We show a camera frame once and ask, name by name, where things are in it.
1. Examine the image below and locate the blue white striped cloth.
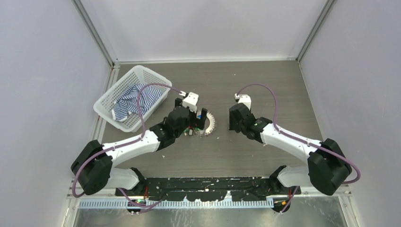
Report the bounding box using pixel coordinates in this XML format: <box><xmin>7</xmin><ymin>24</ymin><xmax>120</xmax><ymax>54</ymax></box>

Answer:
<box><xmin>111</xmin><ymin>83</ymin><xmax>163</xmax><ymax>122</ymax></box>

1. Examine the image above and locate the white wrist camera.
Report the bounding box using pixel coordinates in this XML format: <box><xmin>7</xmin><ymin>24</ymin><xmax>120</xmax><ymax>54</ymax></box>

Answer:
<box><xmin>179</xmin><ymin>91</ymin><xmax>199</xmax><ymax>113</ymax></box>
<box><xmin>234</xmin><ymin>94</ymin><xmax>252</xmax><ymax>110</ymax></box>

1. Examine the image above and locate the white slotted cable duct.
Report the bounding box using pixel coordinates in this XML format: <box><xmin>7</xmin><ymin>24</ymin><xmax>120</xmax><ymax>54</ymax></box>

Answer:
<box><xmin>78</xmin><ymin>198</ymin><xmax>274</xmax><ymax>209</ymax></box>

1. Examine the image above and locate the white plastic mesh basket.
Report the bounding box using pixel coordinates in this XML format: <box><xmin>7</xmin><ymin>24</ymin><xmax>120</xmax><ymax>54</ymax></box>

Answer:
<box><xmin>93</xmin><ymin>65</ymin><xmax>172</xmax><ymax>132</ymax></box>

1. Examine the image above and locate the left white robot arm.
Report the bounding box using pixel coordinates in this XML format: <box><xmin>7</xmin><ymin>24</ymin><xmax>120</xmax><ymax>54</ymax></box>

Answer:
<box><xmin>70</xmin><ymin>98</ymin><xmax>209</xmax><ymax>198</ymax></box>

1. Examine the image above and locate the large metal keyring disc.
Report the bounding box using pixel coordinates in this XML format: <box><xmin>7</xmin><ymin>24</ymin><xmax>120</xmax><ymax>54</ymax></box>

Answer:
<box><xmin>192</xmin><ymin>111</ymin><xmax>217</xmax><ymax>137</ymax></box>

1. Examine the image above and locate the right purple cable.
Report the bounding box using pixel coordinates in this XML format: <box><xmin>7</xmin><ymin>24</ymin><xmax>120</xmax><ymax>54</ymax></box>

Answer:
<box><xmin>235</xmin><ymin>83</ymin><xmax>361</xmax><ymax>185</ymax></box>

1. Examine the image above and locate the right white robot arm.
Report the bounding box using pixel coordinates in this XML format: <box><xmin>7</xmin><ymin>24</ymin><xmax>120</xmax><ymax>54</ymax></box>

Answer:
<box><xmin>229</xmin><ymin>103</ymin><xmax>352</xmax><ymax>195</ymax></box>

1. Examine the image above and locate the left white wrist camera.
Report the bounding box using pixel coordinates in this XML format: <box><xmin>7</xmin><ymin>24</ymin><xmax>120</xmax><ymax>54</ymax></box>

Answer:
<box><xmin>179</xmin><ymin>91</ymin><xmax>199</xmax><ymax>113</ymax></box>

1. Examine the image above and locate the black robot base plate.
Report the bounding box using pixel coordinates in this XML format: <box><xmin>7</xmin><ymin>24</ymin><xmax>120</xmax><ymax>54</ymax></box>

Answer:
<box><xmin>123</xmin><ymin>177</ymin><xmax>301</xmax><ymax>202</ymax></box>

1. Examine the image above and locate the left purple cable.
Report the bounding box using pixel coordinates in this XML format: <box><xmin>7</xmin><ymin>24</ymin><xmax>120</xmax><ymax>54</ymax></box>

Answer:
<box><xmin>72</xmin><ymin>82</ymin><xmax>187</xmax><ymax>214</ymax></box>

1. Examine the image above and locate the purple cable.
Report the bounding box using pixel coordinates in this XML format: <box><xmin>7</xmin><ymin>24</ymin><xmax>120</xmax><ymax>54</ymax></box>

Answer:
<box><xmin>235</xmin><ymin>83</ymin><xmax>361</xmax><ymax>185</ymax></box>
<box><xmin>72</xmin><ymin>82</ymin><xmax>187</xmax><ymax>214</ymax></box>

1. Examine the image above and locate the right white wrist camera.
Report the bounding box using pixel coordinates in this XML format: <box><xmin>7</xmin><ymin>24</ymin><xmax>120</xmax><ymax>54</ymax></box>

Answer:
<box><xmin>234</xmin><ymin>94</ymin><xmax>252</xmax><ymax>110</ymax></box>

